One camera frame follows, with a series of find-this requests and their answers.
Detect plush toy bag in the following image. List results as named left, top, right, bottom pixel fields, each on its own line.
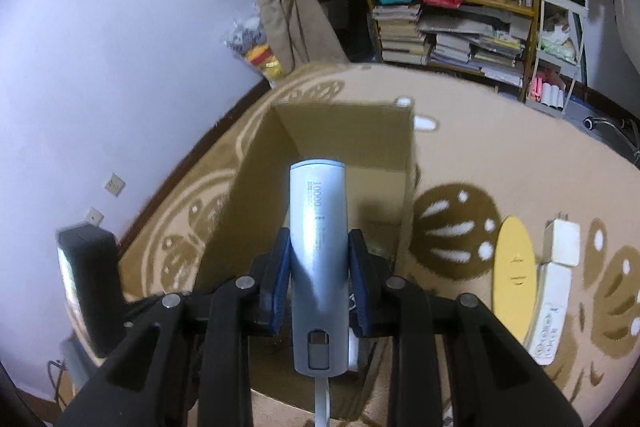
left=226, top=15, right=283, bottom=82

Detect wall socket lower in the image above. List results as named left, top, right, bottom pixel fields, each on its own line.
left=85, top=207, right=104, bottom=227

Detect beige hanging trousers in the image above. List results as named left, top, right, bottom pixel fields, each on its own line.
left=256, top=0, right=348, bottom=75

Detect yellow oval case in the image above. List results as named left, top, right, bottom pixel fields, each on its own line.
left=491, top=216, right=537, bottom=343

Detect patterned tan carpet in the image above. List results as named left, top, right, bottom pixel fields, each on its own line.
left=119, top=64, right=639, bottom=426

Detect wall socket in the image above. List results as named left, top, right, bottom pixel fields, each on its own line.
left=85, top=207, right=104, bottom=227
left=104, top=173, right=126, bottom=197

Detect wall socket upper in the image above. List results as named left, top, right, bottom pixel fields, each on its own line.
left=104, top=173, right=126, bottom=197

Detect white small remote control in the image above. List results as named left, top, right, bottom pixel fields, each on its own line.
left=525, top=262, right=572, bottom=366

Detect white square charger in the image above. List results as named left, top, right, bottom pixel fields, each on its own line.
left=541, top=213, right=580, bottom=268

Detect stacked books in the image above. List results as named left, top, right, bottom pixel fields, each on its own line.
left=371, top=1, right=533, bottom=89

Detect light blue power bank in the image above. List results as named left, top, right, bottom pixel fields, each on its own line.
left=288, top=157, right=352, bottom=427

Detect cardboard box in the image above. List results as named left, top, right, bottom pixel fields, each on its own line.
left=194, top=102, right=414, bottom=419

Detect white rolling cart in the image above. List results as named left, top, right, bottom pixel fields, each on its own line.
left=525, top=0, right=588, bottom=117

